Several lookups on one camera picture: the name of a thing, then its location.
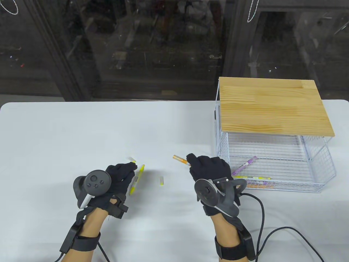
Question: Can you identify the person's left hand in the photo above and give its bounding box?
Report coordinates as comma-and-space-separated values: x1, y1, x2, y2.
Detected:
75, 163, 138, 219

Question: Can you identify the person's right hand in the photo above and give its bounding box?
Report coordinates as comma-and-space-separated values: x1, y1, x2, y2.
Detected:
186, 153, 241, 217

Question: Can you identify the yellow double-ended highlighter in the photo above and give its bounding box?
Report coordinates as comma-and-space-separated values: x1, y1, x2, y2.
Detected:
129, 164, 145, 196
234, 175, 271, 180

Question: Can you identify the purple double-ended highlighter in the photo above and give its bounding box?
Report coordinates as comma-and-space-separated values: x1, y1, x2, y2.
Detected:
232, 156, 257, 175
247, 181, 275, 189

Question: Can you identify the white wire basket drawer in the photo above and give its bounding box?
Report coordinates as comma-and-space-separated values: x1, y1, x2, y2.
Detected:
218, 133, 336, 193

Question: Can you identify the person's right forearm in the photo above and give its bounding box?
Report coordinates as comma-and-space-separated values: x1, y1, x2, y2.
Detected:
211, 213, 257, 262

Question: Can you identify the black left hand controller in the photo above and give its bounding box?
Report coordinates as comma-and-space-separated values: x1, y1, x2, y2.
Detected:
73, 170, 112, 209

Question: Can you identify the black hand controller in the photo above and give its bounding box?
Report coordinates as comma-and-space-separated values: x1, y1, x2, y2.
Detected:
194, 177, 247, 218
73, 170, 112, 209

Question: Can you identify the black right hand controller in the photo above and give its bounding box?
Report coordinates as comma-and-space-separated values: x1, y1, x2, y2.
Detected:
194, 177, 247, 218

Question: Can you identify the black left wrist sensor box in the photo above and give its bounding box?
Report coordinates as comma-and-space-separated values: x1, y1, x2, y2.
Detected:
60, 222, 79, 253

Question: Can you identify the black wrist sensor box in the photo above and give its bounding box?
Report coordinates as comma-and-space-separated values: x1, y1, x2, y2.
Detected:
60, 222, 79, 253
240, 228, 257, 260

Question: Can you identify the black right wrist sensor box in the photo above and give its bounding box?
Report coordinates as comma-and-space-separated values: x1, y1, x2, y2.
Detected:
240, 228, 257, 260

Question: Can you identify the dark window mullion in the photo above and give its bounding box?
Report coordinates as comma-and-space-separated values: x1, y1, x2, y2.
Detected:
26, 0, 88, 102
222, 0, 262, 78

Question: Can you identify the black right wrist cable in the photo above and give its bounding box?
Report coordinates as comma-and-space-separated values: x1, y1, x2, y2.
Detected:
240, 193, 325, 262

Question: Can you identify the black left wrist strap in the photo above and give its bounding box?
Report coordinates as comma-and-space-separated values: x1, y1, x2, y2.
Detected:
72, 232, 101, 251

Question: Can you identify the black wrist strap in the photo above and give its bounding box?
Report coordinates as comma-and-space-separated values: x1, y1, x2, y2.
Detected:
215, 236, 250, 260
72, 232, 101, 251

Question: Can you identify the wooden-topped white wire rack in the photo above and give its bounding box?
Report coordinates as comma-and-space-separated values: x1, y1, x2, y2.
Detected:
215, 77, 335, 158

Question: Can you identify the black right wrist strap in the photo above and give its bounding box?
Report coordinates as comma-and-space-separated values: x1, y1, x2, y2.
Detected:
215, 236, 250, 260

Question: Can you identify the white blind cord loop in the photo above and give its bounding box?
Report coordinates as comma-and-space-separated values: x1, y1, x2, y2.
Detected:
0, 0, 19, 15
247, 0, 261, 23

